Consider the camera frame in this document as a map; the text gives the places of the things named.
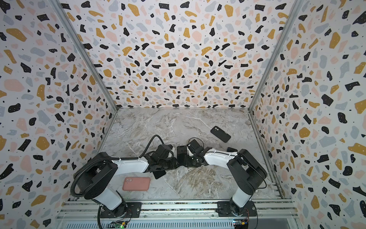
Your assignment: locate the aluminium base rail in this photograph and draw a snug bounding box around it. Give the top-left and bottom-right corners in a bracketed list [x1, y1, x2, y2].
[54, 199, 302, 229]

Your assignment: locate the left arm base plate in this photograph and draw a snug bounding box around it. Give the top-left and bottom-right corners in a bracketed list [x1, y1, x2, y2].
[100, 202, 142, 219]

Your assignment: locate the silver edged phone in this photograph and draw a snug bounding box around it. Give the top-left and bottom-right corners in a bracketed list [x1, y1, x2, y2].
[153, 170, 166, 180]

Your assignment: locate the purple edged phone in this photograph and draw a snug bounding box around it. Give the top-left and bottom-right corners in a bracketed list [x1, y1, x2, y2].
[177, 146, 188, 166]

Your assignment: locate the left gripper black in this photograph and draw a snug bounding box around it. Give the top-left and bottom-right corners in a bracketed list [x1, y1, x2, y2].
[158, 157, 181, 171]

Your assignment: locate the right circuit board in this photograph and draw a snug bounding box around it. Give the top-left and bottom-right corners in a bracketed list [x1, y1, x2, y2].
[233, 219, 249, 229]

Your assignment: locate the pink phone case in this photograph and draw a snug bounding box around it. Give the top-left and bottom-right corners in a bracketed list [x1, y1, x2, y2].
[123, 177, 151, 191]

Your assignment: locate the black corrugated cable left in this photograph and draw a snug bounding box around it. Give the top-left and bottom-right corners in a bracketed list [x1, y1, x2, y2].
[70, 134, 165, 198]

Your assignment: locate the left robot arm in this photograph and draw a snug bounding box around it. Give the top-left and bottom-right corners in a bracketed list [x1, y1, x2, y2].
[70, 144, 178, 210]

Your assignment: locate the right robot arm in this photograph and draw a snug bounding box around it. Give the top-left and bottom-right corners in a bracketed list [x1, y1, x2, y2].
[177, 140, 267, 209]

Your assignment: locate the circuit board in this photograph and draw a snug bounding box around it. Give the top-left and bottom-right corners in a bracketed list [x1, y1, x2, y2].
[107, 220, 128, 229]
[233, 219, 249, 229]

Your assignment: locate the blue edged phone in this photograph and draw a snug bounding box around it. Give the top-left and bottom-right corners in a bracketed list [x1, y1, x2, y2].
[227, 147, 238, 152]

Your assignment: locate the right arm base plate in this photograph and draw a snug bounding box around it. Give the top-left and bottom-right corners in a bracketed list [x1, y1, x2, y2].
[216, 200, 257, 217]

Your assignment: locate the black phone case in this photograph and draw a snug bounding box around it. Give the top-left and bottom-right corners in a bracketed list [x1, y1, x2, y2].
[210, 126, 231, 143]

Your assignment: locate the left circuit board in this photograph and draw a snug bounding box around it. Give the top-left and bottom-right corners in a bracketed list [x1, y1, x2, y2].
[107, 220, 128, 229]

